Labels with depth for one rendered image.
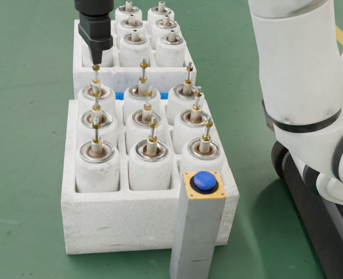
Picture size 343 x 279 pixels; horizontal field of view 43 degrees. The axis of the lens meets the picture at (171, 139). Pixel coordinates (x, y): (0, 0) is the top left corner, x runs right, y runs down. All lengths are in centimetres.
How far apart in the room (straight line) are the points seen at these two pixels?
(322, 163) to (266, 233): 75
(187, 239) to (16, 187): 57
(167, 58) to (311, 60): 106
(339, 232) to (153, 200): 40
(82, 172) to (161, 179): 17
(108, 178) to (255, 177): 52
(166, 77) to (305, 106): 104
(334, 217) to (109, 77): 78
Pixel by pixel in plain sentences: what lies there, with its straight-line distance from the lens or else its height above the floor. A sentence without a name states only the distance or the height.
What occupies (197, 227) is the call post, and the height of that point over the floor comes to 24.
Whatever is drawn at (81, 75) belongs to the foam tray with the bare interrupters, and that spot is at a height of 17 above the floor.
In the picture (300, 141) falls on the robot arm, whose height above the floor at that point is 62.
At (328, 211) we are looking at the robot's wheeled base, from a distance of 102.
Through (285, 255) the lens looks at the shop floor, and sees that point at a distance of 114.
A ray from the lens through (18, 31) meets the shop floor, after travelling 207.
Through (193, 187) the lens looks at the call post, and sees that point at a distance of 78.
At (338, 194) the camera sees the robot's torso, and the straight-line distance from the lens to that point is 85.
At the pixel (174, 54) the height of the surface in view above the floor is 22.
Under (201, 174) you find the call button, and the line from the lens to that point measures 79.
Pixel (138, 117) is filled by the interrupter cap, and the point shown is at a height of 25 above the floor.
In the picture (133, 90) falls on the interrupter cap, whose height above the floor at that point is 25.
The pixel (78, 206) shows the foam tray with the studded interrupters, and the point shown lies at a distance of 95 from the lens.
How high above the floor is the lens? 86
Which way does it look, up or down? 38 degrees down
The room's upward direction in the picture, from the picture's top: 6 degrees clockwise
